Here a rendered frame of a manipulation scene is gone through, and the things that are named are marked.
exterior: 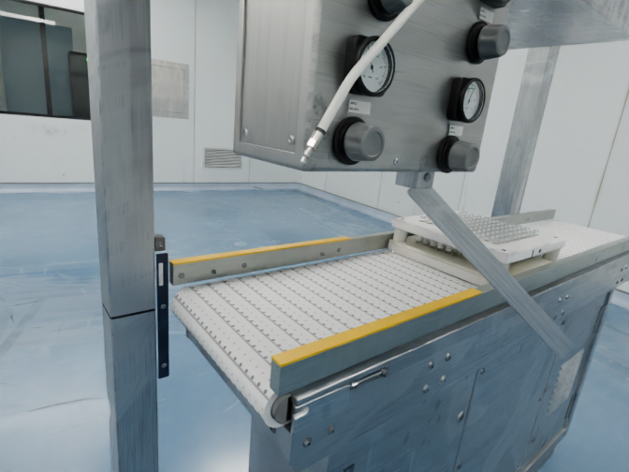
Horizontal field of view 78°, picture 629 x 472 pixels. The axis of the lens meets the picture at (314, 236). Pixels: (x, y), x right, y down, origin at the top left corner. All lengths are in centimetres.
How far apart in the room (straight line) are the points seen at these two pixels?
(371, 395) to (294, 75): 36
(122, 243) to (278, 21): 36
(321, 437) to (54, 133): 528
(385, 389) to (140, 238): 37
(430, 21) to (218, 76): 563
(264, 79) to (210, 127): 557
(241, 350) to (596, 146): 348
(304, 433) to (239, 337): 12
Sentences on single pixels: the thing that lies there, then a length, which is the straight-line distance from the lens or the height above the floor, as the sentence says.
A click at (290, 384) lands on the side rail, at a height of 84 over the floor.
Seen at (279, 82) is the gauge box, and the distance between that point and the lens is 30.
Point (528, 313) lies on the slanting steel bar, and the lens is 54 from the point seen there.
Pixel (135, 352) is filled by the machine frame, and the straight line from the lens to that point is 64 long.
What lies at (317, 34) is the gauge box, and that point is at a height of 113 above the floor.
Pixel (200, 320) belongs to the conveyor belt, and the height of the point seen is 82.
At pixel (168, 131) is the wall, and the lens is 572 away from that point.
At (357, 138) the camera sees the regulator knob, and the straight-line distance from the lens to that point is 27.
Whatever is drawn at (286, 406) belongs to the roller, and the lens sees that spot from 41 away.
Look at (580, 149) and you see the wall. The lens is 377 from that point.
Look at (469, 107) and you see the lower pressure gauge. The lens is 38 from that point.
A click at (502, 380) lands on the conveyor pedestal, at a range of 100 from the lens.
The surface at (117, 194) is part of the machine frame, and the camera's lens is 55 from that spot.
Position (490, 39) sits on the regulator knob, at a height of 115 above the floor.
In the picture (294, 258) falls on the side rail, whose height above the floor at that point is 85.
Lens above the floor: 107
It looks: 16 degrees down
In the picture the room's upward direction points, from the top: 6 degrees clockwise
